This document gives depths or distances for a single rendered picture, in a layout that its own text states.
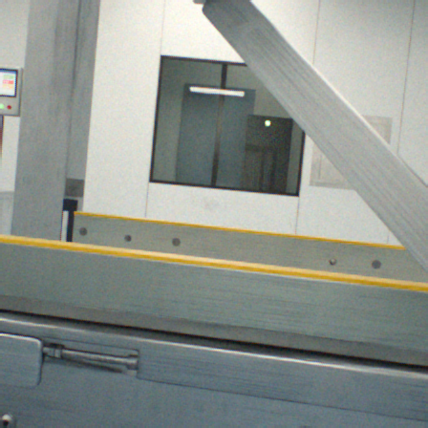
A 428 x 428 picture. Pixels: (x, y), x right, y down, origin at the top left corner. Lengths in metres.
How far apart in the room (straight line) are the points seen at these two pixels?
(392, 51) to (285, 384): 5.49
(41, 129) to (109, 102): 4.90
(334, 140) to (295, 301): 0.09
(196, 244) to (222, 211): 4.83
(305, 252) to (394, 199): 0.33
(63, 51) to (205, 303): 0.41
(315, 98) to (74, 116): 0.41
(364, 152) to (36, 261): 0.19
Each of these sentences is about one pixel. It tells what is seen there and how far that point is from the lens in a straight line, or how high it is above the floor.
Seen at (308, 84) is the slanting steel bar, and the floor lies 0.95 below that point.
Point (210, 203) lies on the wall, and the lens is 5.43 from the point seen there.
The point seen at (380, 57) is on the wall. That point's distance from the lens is 5.73.
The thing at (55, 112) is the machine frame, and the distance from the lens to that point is 0.67.
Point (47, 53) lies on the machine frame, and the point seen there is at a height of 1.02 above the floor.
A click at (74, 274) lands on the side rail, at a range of 0.35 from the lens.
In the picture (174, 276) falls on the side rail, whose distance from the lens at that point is 0.33.
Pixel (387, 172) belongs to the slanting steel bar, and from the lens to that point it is 0.27.
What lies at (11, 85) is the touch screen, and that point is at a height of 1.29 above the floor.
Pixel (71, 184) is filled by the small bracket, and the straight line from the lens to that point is 0.66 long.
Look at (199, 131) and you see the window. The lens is 5.46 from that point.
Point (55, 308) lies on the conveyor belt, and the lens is 0.38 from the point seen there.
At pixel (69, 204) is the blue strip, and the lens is 0.65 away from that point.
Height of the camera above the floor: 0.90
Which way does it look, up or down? 3 degrees down
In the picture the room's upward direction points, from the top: 6 degrees clockwise
